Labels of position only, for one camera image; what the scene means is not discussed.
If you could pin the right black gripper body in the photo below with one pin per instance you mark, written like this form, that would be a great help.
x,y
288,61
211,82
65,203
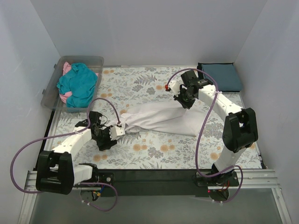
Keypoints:
x,y
183,100

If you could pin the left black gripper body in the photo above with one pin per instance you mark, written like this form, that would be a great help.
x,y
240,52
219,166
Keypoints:
x,y
106,142

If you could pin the white t shirt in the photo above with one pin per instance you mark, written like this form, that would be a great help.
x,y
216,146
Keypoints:
x,y
165,116

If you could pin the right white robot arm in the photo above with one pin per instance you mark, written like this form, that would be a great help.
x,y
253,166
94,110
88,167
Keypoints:
x,y
240,126

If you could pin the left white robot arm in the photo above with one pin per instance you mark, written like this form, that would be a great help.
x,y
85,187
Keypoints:
x,y
56,172

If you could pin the folded dark blue t shirt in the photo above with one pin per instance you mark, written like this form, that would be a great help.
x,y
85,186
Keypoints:
x,y
224,74

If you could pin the floral table mat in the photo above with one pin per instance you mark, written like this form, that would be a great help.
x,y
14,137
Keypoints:
x,y
123,88

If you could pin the clear plastic bin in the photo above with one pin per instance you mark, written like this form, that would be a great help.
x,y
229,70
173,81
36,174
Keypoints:
x,y
51,99

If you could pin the pink t shirt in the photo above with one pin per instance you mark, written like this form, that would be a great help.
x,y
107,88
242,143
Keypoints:
x,y
66,69

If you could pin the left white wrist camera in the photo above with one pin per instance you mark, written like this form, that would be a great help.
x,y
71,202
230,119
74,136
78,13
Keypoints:
x,y
116,132

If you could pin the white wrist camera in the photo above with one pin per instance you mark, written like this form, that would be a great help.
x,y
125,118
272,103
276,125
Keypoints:
x,y
116,132
173,86

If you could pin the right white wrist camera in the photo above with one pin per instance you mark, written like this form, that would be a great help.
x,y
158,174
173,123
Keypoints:
x,y
173,86

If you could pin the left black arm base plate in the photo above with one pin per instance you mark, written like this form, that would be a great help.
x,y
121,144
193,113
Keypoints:
x,y
100,179

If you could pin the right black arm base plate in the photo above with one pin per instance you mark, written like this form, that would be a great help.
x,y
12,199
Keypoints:
x,y
222,182

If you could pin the aluminium frame rail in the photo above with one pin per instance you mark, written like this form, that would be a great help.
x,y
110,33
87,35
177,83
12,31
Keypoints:
x,y
162,197

